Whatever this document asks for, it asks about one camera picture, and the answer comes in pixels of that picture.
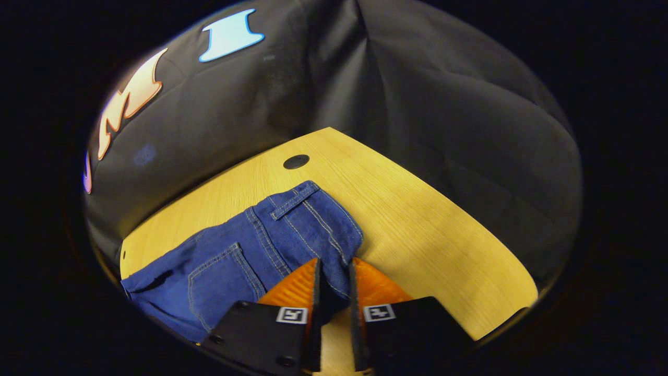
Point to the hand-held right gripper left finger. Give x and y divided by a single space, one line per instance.
261 334

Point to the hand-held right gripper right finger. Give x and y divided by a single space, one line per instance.
402 329

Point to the blue denim jeans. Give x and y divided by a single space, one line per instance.
250 256

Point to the black backdrop cloth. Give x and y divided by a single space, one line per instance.
417 94

